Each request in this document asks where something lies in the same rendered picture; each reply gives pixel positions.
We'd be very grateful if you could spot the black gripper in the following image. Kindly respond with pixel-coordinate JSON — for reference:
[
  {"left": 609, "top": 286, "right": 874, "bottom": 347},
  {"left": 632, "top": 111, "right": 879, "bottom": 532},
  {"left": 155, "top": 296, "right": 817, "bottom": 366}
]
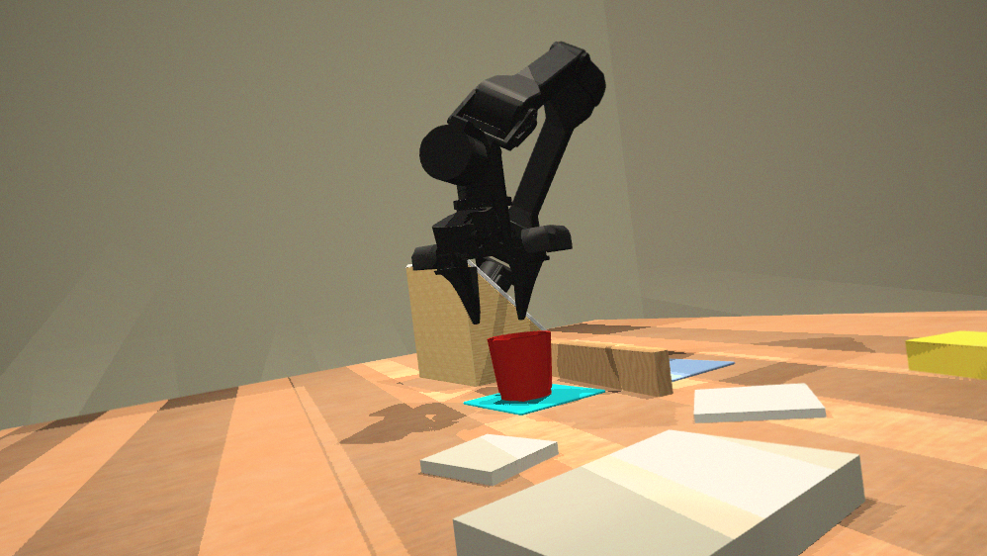
[{"left": 411, "top": 186, "right": 573, "bottom": 324}]

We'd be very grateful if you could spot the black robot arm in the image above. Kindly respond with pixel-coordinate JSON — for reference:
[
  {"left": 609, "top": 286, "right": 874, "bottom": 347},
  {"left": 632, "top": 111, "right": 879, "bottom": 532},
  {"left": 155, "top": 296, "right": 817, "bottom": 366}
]
[{"left": 419, "top": 41, "right": 606, "bottom": 254}]

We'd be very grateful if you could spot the dark red cup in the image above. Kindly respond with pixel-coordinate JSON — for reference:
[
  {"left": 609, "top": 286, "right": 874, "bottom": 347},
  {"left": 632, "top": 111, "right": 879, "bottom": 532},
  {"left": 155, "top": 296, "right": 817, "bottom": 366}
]
[{"left": 488, "top": 330, "right": 552, "bottom": 402}]

